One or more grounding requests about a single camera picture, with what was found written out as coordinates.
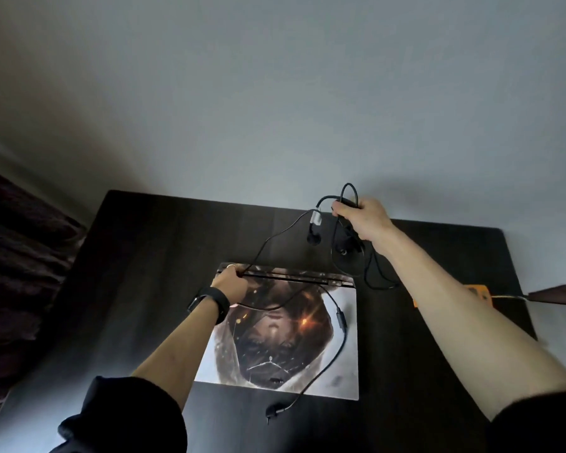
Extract person's right hand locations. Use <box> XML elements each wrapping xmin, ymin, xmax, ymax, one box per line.
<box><xmin>331</xmin><ymin>198</ymin><xmax>399</xmax><ymax>257</ymax></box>

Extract laptop with printed portrait skin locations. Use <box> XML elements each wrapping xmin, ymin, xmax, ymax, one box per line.
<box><xmin>194</xmin><ymin>262</ymin><xmax>360</xmax><ymax>401</ymax></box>

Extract black smartwatch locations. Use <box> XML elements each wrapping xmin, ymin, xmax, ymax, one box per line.
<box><xmin>187</xmin><ymin>286</ymin><xmax>231</xmax><ymax>325</ymax></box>

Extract person's left hand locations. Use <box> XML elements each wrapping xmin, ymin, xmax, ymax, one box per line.
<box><xmin>211</xmin><ymin>264</ymin><xmax>250</xmax><ymax>306</ymax></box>

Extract person's left forearm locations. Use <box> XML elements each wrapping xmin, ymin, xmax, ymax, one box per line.
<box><xmin>131</xmin><ymin>301</ymin><xmax>220</xmax><ymax>411</ymax></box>

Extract cream and purple curtain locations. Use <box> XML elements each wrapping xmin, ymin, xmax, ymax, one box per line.
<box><xmin>0</xmin><ymin>162</ymin><xmax>88</xmax><ymax>420</ymax></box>

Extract orange power strip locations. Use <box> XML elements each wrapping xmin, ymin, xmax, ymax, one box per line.
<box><xmin>413</xmin><ymin>283</ymin><xmax>492</xmax><ymax>310</ymax></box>

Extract person's right forearm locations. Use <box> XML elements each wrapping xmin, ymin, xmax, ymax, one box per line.
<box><xmin>375</xmin><ymin>230</ymin><xmax>566</xmax><ymax>423</ymax></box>

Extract dark wooden desk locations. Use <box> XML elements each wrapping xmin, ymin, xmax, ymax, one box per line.
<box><xmin>0</xmin><ymin>189</ymin><xmax>538</xmax><ymax>453</ymax></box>

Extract thin black charger cable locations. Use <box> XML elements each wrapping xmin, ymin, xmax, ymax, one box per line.
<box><xmin>233</xmin><ymin>195</ymin><xmax>359</xmax><ymax>425</ymax></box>

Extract black shirt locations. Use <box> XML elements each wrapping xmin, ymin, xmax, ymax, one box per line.
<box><xmin>49</xmin><ymin>376</ymin><xmax>566</xmax><ymax>453</ymax></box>

